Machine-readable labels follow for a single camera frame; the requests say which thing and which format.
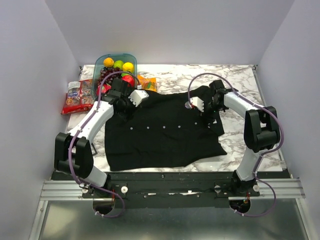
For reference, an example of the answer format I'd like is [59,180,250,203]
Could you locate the black button shirt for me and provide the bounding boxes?
[104,86,226,171]

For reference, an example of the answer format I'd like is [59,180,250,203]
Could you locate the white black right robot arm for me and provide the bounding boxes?
[201,80,281,196]

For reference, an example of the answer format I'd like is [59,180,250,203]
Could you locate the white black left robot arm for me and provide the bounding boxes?
[54,78,149,198]

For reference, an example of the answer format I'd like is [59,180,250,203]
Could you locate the pink dragon fruit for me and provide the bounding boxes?
[96,84,111,95]

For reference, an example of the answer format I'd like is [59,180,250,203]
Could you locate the red apple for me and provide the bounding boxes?
[122,75,135,88]

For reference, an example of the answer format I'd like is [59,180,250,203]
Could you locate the dark purple grape bunch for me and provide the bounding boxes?
[97,67,122,86]

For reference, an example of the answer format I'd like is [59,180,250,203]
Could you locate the clear teal fruit container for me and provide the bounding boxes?
[91,52,139,101]

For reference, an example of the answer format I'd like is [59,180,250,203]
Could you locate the yellow lemon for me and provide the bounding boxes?
[122,62,135,73]

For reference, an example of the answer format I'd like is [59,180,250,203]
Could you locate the green apple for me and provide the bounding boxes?
[113,60,124,70]

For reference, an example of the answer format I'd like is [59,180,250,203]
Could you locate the orange snack packet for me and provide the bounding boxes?
[137,74,158,92]

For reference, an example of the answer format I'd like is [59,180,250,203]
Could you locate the orange fruit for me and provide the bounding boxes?
[103,57,115,68]

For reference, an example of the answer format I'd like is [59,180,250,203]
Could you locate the red candy bag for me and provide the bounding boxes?
[61,79,95,115]

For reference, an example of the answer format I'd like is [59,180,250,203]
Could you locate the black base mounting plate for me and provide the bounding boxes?
[50,171,292,213]

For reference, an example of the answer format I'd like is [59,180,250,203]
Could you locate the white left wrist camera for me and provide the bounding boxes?
[128,89,149,107]

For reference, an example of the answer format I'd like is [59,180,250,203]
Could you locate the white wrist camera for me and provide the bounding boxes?
[128,89,149,107]
[190,96,205,113]

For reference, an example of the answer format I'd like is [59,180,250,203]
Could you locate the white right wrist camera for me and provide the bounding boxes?
[190,96,205,113]

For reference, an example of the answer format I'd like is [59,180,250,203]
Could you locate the aluminium frame rail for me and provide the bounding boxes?
[40,178,306,202]

